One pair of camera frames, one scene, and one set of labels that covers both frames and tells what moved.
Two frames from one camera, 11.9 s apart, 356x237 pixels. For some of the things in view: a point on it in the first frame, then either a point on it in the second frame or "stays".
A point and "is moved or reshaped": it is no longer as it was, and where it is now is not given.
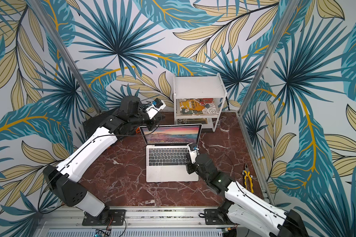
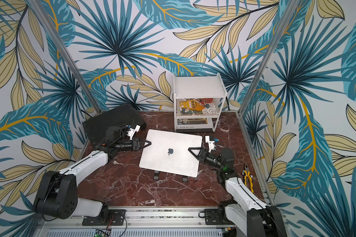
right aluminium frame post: [276, 36] stays
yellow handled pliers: [246, 173] stays
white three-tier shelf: [198, 99] stays
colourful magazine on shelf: [197, 106] stays
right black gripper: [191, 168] → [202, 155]
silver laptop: [166, 147] is moved or reshaped
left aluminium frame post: [66, 54] stays
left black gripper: [155, 121] → [137, 144]
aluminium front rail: [137, 222] stays
